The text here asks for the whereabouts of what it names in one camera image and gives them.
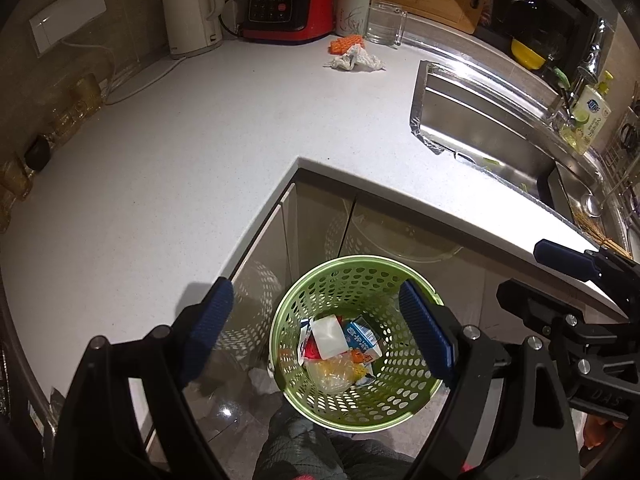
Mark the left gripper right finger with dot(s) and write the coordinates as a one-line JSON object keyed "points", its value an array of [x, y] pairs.
{"points": [[533, 434]]}

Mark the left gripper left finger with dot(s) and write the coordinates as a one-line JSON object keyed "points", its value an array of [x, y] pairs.
{"points": [[98, 435]]}

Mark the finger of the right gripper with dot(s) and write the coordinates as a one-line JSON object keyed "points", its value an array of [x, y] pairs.
{"points": [[543, 314], [615, 275]]}

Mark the clear plastic bag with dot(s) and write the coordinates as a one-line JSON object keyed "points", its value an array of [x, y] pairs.
{"points": [[335, 375]]}

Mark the white sponge block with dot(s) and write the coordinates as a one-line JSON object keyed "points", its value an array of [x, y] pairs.
{"points": [[329, 337]]}

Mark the red snack wrapper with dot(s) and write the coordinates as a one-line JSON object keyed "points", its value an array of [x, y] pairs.
{"points": [[310, 350]]}

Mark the orange peel slice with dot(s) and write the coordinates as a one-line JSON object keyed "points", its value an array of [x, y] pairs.
{"points": [[357, 356]]}

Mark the blue white torn packet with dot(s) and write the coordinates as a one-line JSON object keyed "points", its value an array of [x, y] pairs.
{"points": [[304, 334]]}

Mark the green plastic trash basket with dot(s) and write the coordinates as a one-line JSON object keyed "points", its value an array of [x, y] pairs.
{"points": [[352, 286]]}

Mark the person right hand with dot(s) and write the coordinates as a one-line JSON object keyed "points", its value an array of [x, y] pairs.
{"points": [[596, 430]]}

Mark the straw pot brush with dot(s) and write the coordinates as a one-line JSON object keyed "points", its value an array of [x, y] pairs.
{"points": [[590, 228]]}

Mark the green dish soap bottle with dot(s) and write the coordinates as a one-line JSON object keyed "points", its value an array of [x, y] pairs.
{"points": [[590, 114]]}

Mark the blue white milk carton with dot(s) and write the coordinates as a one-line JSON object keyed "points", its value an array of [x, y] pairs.
{"points": [[360, 335]]}

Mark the chrome faucet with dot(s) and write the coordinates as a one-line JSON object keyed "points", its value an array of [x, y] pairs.
{"points": [[588, 71]]}

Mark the stainless steel sink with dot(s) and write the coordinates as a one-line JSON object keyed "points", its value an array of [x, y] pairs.
{"points": [[488, 124]]}

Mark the yellow bowl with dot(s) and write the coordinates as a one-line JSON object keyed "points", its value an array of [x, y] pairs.
{"points": [[526, 56]]}

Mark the crumpled white tissue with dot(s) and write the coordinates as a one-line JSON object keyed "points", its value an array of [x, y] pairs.
{"points": [[356, 59]]}

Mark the clear glass pitcher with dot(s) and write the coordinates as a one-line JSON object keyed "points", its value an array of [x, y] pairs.
{"points": [[386, 23]]}

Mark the orange foam fruit net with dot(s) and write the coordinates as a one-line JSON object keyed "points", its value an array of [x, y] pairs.
{"points": [[341, 45]]}

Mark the white ceramic cup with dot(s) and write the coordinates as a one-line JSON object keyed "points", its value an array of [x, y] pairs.
{"points": [[351, 17]]}

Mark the white electric kettle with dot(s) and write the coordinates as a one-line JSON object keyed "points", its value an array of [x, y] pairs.
{"points": [[192, 26]]}

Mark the white wall socket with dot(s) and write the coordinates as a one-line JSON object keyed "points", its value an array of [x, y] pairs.
{"points": [[61, 19]]}

